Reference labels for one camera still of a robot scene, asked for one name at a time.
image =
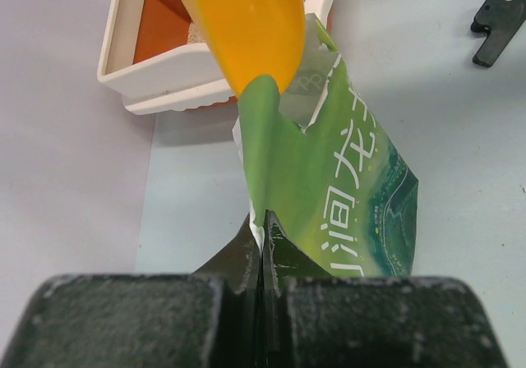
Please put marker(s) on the black bag clip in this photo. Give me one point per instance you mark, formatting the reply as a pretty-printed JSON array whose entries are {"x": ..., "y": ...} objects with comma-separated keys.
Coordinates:
[{"x": 499, "y": 21}]

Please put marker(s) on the green litter bag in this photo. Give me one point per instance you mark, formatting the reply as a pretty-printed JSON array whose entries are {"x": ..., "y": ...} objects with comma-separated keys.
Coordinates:
[{"x": 316, "y": 157}]

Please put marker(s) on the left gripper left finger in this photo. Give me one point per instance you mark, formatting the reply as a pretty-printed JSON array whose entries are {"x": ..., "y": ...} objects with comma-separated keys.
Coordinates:
[{"x": 204, "y": 319}]

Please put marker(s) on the orange plastic scoop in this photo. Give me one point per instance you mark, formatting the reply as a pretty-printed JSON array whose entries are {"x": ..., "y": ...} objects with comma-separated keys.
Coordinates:
[{"x": 249, "y": 38}]

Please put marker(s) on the white orange litter box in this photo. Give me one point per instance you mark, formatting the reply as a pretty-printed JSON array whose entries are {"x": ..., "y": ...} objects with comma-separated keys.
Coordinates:
[{"x": 154, "y": 56}]

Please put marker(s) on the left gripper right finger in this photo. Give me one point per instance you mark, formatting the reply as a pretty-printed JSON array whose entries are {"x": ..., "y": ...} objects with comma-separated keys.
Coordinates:
[{"x": 314, "y": 319}]

